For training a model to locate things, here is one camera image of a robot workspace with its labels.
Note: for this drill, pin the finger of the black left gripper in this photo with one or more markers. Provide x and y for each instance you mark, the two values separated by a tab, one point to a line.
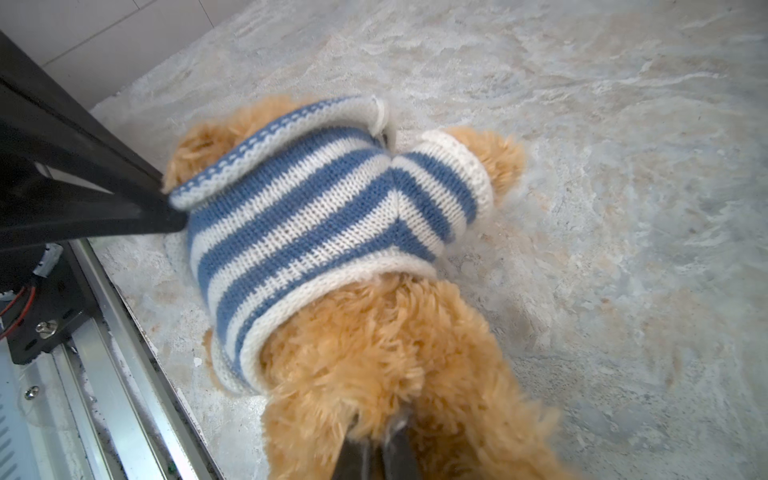
36	209
47	124

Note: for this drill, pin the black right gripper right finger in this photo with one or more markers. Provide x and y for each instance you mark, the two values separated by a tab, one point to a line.
398	457

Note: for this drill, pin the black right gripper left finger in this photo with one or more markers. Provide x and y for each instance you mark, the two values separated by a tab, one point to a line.
355	460

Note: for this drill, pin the brown plush teddy bear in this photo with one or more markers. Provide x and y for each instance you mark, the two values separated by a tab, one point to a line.
395	344

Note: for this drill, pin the blue white striped knit sweater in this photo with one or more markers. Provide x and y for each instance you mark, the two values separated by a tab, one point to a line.
313	201

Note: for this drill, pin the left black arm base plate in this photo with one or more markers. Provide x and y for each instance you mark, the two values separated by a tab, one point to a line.
45	297

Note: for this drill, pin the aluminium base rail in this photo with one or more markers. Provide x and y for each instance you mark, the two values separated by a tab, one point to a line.
98	406

